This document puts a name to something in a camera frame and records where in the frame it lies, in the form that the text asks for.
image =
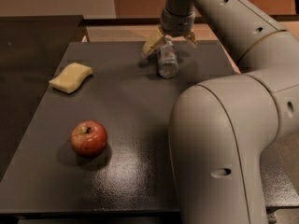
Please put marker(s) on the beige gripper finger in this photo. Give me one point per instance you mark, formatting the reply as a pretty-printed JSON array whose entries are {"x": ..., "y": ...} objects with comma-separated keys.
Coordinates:
[
  {"x": 154, "y": 41},
  {"x": 191, "y": 38}
]

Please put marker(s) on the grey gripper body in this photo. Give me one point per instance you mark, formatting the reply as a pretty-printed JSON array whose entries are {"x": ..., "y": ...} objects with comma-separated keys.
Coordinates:
[{"x": 177, "y": 26}]

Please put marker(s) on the clear blue plastic bottle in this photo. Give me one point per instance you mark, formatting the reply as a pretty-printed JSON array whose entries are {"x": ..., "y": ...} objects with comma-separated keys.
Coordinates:
[{"x": 167, "y": 60}]

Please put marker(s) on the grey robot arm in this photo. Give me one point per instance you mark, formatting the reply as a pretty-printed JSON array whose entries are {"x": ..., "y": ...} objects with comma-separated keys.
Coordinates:
[{"x": 219, "y": 128}]

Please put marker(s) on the yellow sponge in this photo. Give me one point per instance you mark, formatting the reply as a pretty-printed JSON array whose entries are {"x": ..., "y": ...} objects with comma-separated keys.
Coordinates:
[{"x": 70, "y": 79}]

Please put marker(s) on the red apple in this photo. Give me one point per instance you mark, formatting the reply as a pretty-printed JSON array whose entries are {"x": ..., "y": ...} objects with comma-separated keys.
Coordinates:
[{"x": 89, "y": 139}]

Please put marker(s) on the dark side table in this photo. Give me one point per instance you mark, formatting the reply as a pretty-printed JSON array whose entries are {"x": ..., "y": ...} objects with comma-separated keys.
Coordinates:
[{"x": 31, "y": 48}]

